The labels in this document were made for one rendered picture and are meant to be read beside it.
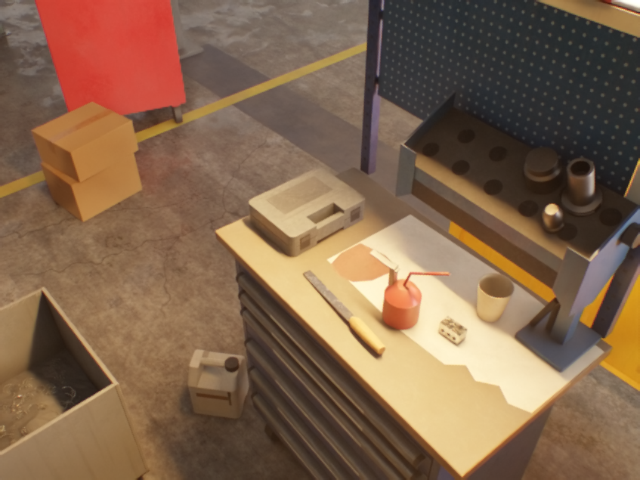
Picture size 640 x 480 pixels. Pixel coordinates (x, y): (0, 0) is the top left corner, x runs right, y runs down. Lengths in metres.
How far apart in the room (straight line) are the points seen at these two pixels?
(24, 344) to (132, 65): 1.97
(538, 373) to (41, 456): 1.34
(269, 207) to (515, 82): 0.69
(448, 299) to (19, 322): 1.44
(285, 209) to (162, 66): 2.34
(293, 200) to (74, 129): 1.87
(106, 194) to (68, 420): 1.73
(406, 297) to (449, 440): 0.32
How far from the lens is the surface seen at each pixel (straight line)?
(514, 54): 1.42
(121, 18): 3.74
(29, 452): 1.95
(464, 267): 1.63
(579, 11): 1.08
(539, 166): 1.30
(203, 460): 2.38
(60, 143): 3.28
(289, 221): 1.62
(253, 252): 1.64
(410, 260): 1.62
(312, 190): 1.72
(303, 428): 1.90
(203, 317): 2.78
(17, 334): 2.35
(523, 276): 2.59
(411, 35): 1.61
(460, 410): 1.35
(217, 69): 4.72
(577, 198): 1.29
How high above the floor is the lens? 2.05
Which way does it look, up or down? 41 degrees down
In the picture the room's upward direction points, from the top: straight up
